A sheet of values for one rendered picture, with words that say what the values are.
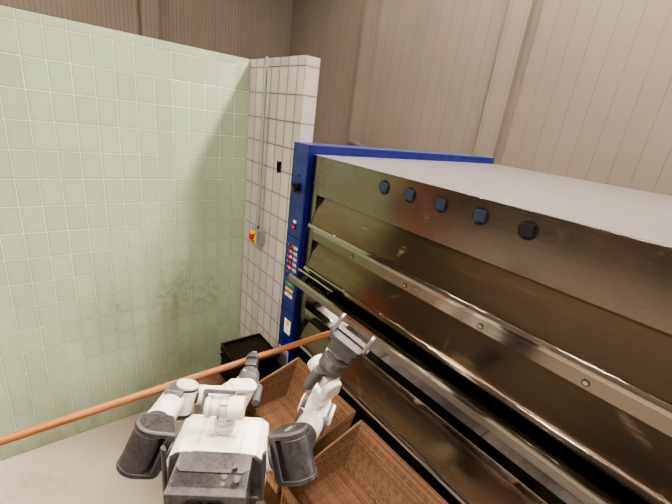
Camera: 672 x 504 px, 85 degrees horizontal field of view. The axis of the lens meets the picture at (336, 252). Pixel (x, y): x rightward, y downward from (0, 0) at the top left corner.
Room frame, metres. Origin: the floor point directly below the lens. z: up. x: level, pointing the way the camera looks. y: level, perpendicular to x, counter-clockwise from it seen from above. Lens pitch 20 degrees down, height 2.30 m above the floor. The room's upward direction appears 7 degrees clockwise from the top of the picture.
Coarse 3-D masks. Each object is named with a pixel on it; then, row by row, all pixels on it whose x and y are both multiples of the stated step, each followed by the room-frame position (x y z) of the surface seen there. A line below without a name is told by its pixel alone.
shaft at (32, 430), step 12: (312, 336) 1.68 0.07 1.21; (324, 336) 1.72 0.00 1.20; (276, 348) 1.54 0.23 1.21; (288, 348) 1.57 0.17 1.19; (240, 360) 1.42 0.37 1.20; (204, 372) 1.31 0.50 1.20; (216, 372) 1.33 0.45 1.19; (168, 384) 1.21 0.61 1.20; (132, 396) 1.13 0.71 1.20; (144, 396) 1.15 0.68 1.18; (96, 408) 1.05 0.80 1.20; (108, 408) 1.07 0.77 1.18; (60, 420) 0.98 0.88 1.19; (72, 420) 1.00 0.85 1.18; (12, 432) 0.91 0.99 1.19; (24, 432) 0.91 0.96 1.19; (36, 432) 0.93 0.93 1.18; (0, 444) 0.87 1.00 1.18
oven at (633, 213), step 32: (320, 160) 2.04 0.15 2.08; (352, 160) 2.02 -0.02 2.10; (384, 160) 2.27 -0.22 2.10; (416, 160) 2.59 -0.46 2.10; (480, 192) 1.43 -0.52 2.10; (512, 192) 1.56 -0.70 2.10; (544, 192) 1.70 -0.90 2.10; (576, 192) 1.88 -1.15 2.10; (608, 192) 2.09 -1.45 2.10; (640, 192) 2.36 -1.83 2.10; (608, 224) 1.10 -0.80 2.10; (640, 224) 1.18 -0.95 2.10; (352, 256) 1.76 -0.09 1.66; (416, 288) 1.44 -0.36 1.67; (480, 320) 1.21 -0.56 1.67; (544, 352) 1.03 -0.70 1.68; (384, 384) 1.49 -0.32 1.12; (576, 384) 0.95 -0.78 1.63; (608, 384) 0.90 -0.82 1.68; (640, 416) 0.83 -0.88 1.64; (384, 480) 1.40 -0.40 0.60
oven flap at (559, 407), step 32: (320, 256) 1.97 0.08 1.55; (352, 288) 1.72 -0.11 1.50; (384, 288) 1.60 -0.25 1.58; (384, 320) 1.49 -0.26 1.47; (416, 320) 1.41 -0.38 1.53; (448, 320) 1.33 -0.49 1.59; (448, 352) 1.26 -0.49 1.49; (480, 352) 1.19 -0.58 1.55; (512, 352) 1.13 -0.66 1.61; (480, 384) 1.12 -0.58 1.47; (512, 384) 1.08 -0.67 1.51; (544, 384) 1.02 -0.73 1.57; (544, 416) 0.97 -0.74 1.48; (576, 416) 0.93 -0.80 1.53; (608, 416) 0.89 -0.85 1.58; (576, 448) 0.87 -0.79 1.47; (608, 448) 0.85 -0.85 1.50; (640, 448) 0.82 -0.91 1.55; (640, 480) 0.78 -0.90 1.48
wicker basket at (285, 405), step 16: (288, 368) 1.93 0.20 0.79; (304, 368) 1.91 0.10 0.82; (272, 384) 1.85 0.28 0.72; (288, 384) 1.93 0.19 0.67; (272, 400) 1.86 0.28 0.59; (288, 400) 1.88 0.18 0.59; (336, 400) 1.67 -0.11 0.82; (256, 416) 1.72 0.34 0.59; (272, 416) 1.73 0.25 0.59; (336, 416) 1.63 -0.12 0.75; (352, 416) 1.56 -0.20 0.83; (336, 432) 1.50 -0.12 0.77; (320, 448) 1.43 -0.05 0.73; (272, 480) 1.30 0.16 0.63
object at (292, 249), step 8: (288, 240) 2.17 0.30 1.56; (288, 248) 2.16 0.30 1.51; (296, 248) 2.10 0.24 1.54; (288, 256) 2.16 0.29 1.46; (296, 256) 2.09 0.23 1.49; (288, 264) 2.15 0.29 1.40; (296, 264) 2.08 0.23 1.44; (288, 272) 2.15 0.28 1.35; (288, 280) 2.14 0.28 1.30; (288, 288) 2.13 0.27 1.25; (288, 296) 2.13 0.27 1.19
